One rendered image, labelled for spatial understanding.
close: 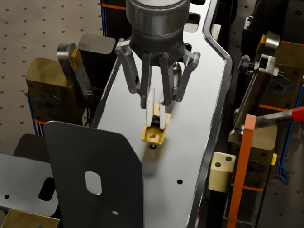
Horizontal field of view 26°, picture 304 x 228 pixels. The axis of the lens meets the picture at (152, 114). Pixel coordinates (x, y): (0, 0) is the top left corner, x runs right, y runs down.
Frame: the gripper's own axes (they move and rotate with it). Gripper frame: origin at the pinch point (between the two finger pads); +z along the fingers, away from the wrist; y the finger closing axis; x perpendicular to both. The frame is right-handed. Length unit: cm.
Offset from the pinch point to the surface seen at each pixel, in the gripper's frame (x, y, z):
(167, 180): 9.2, -4.1, 6.6
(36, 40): -45, 43, 37
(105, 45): -19.5, 15.1, 7.7
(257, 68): 0.7, -15.1, -14.1
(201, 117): -5.3, -6.8, 6.6
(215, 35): -27.8, -5.2, 7.9
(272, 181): -14.7, -22.3, 35.3
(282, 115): 0.1, -20.2, -4.4
